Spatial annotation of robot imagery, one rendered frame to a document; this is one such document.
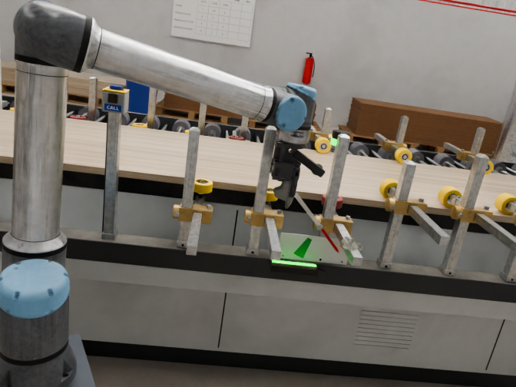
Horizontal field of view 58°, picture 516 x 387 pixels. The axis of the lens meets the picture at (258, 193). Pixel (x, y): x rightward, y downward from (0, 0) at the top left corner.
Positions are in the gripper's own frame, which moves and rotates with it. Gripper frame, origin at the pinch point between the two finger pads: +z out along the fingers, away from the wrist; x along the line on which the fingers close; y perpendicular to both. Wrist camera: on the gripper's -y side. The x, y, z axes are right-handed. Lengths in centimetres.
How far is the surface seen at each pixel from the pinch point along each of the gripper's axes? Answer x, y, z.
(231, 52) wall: -740, 1, -10
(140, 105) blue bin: -577, 132, 77
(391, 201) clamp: -14.3, -38.9, -0.2
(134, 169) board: -37, 54, 6
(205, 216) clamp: -15.0, 25.3, 13.2
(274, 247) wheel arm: 9.6, 4.0, 10.7
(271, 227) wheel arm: -5.5, 3.4, 10.7
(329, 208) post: -14.8, -17.7, 5.1
